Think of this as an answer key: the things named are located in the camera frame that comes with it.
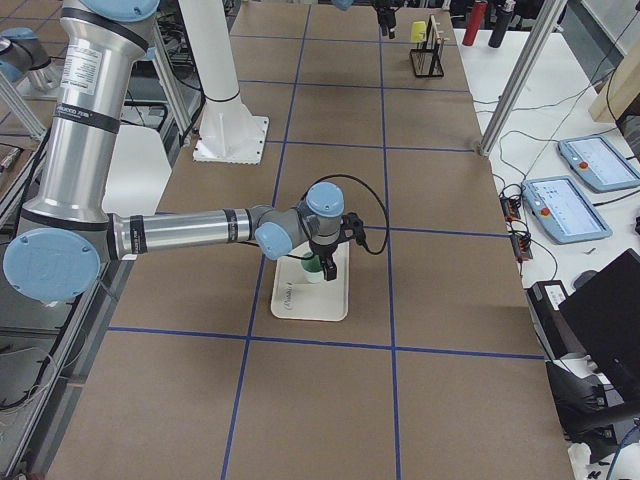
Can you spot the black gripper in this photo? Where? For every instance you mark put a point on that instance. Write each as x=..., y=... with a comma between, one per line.
x=386, y=13
x=323, y=253

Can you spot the pale green cup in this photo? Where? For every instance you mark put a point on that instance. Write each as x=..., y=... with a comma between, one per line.
x=312, y=272

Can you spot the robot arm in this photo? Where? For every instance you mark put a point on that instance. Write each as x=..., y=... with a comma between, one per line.
x=101, y=182
x=344, y=5

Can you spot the yellow cup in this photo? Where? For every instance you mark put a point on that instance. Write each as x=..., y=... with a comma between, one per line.
x=418, y=32

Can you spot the cream rabbit tray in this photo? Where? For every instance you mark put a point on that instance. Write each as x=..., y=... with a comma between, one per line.
x=300, y=295

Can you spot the red bottle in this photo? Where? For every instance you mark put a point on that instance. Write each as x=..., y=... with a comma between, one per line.
x=474, y=22

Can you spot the black bottle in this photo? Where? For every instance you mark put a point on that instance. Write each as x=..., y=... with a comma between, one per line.
x=504, y=13

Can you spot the white chair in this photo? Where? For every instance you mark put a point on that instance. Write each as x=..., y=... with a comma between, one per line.
x=138, y=173

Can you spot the near blue teach pendant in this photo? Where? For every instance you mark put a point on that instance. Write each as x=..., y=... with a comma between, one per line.
x=563, y=210

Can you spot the blue teach pendant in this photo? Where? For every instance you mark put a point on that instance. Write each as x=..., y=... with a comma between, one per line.
x=598, y=163
x=563, y=210

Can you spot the far blue teach pendant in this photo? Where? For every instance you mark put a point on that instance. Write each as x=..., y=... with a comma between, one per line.
x=598, y=163

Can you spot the black monitor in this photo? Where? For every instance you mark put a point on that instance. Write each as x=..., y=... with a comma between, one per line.
x=604, y=315

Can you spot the black wire cup rack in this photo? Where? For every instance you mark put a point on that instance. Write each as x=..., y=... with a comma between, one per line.
x=426, y=57

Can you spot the aluminium frame post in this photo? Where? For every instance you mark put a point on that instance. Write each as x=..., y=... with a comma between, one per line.
x=535, y=43

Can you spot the white pedestal column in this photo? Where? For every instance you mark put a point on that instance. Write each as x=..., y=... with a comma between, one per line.
x=228, y=132

